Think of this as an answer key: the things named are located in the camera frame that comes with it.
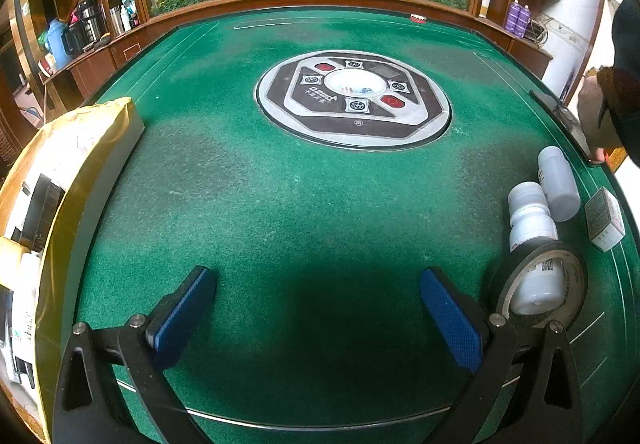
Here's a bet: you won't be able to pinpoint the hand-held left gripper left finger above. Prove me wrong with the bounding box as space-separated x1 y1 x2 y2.
52 265 218 444

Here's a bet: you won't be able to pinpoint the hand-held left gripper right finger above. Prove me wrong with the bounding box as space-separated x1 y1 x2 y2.
419 266 585 444

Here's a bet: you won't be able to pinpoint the black tape roll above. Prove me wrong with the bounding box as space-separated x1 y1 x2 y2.
487 240 590 329

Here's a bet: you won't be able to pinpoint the white plastic bottle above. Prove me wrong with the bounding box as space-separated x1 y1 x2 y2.
507 181 566 316
537 146 582 223

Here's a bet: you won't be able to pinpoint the gold storage box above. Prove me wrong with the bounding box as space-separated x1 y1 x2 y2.
0 96 147 444

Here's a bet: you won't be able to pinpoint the small white medicine box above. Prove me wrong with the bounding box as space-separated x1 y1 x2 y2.
584 186 627 253

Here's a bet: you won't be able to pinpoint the table centre control panel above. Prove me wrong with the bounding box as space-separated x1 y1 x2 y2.
255 49 452 152

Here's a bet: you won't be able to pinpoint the dark thermos flask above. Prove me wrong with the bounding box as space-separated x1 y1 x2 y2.
77 0 108 47

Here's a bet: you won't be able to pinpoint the green white bottle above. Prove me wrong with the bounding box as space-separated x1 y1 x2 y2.
119 0 141 30

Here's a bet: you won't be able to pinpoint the tangled cables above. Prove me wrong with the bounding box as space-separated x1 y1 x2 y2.
529 16 553 47

